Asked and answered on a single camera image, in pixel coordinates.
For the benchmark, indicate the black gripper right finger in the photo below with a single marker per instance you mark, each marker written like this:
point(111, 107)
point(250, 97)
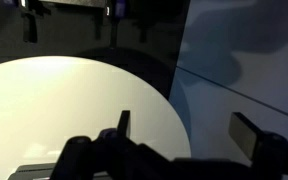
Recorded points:
point(245, 134)

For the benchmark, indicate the round white table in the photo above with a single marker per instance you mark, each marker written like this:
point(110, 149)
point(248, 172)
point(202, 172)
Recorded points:
point(46, 100)

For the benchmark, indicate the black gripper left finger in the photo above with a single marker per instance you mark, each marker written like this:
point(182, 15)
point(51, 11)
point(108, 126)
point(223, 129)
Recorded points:
point(123, 128)

